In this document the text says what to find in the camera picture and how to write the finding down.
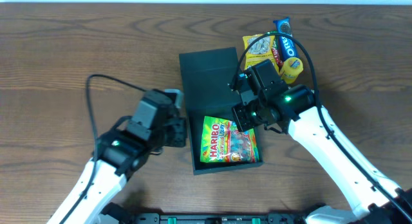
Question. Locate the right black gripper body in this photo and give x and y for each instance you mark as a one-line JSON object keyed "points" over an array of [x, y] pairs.
{"points": [[246, 116]]}

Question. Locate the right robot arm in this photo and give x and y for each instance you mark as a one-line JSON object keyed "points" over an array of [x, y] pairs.
{"points": [[372, 196]]}

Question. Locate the black gift box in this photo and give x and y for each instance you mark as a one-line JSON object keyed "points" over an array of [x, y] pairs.
{"points": [[205, 78]]}

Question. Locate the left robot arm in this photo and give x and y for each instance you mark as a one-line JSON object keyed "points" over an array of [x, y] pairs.
{"points": [[123, 150]]}

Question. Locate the green Haribo gummy bag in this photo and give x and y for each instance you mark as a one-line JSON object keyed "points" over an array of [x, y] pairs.
{"points": [[222, 142]]}

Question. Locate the yellow round candy tub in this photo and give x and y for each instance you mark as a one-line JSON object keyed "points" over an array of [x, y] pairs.
{"points": [[291, 69]]}

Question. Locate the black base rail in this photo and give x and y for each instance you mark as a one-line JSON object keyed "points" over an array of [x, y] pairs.
{"points": [[270, 218]]}

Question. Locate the blue Oreo cookie pack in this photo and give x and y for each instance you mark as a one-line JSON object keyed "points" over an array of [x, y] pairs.
{"points": [[287, 45]]}

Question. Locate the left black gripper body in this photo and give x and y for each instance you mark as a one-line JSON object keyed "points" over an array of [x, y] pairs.
{"points": [[177, 131]]}

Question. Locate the yellow Hacks candy bag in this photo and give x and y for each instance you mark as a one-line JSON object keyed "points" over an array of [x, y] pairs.
{"points": [[261, 51]]}

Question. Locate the red striped candy pack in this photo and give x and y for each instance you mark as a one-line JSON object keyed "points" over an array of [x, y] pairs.
{"points": [[275, 53]]}

